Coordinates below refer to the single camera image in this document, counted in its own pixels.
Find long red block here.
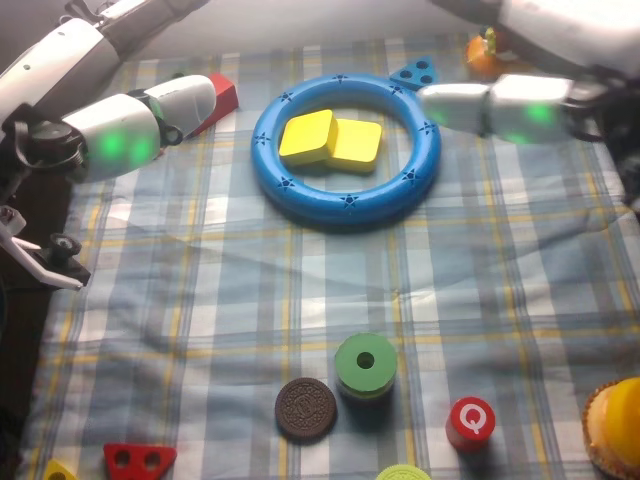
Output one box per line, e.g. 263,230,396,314
192,72,240,139

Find red cylinder with letter Q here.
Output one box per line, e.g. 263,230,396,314
445,396,497,454

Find orange toy cupcake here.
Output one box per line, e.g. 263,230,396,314
582,376,640,480

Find yellow block with hole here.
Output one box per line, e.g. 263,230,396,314
43,458,79,480

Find chocolate sandwich cookie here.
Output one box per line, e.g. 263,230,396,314
274,376,339,442

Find black clamp with knob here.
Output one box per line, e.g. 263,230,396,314
29,232,93,289

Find blue triangle block with holes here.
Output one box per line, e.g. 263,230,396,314
388,55,438,92

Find green cylinder block with hole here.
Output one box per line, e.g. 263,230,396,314
333,331,400,402

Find green sandwich cookie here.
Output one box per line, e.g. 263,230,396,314
374,463,433,480

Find red triangle block with holes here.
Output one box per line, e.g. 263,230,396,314
103,442,179,480

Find blue toy ring with stars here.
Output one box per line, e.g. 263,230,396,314
249,73,443,227

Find blue checked table cloth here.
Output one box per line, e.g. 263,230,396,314
19,34,640,480

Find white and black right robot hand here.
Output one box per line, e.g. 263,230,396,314
418,82,494,136

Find white bracket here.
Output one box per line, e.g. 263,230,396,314
0,204,85,292

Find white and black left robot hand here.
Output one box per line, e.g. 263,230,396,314
143,74,217,146

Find orange and green small toy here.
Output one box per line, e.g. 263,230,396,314
464,27,504,79

